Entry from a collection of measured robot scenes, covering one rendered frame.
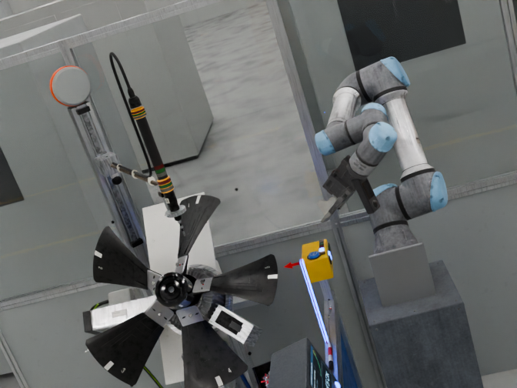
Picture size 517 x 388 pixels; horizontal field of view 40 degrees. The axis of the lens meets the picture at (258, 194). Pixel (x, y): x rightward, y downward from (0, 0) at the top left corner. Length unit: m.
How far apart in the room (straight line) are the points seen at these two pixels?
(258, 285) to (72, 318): 1.35
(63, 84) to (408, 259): 1.48
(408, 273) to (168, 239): 0.97
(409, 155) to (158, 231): 1.03
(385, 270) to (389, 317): 0.15
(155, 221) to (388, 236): 0.97
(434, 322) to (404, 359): 0.16
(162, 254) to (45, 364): 1.16
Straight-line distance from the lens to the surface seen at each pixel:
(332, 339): 2.55
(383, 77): 2.41
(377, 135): 1.98
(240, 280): 2.41
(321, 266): 2.63
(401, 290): 2.35
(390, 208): 2.34
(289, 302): 3.28
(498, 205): 3.16
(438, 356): 2.39
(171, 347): 2.70
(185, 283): 2.41
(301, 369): 1.74
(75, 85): 2.91
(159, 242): 2.79
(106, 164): 2.85
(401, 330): 2.32
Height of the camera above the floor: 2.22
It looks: 20 degrees down
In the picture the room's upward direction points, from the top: 18 degrees counter-clockwise
